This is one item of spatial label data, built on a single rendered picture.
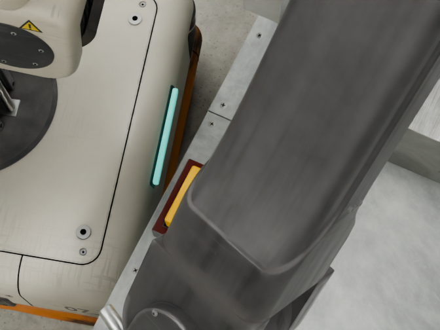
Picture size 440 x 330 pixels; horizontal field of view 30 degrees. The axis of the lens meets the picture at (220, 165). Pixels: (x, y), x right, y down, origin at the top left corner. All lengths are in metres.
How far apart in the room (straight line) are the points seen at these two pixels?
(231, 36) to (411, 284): 1.09
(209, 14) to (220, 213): 1.51
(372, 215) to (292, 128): 0.51
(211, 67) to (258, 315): 1.44
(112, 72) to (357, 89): 1.18
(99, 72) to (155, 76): 0.10
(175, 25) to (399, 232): 0.80
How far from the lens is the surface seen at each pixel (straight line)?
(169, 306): 0.35
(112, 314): 0.63
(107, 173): 1.37
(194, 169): 0.76
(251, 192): 0.31
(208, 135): 0.82
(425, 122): 0.75
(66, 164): 1.39
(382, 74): 0.28
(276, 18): 0.74
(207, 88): 1.73
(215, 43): 1.78
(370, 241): 0.79
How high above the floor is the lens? 1.55
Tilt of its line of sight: 69 degrees down
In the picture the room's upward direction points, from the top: 3 degrees counter-clockwise
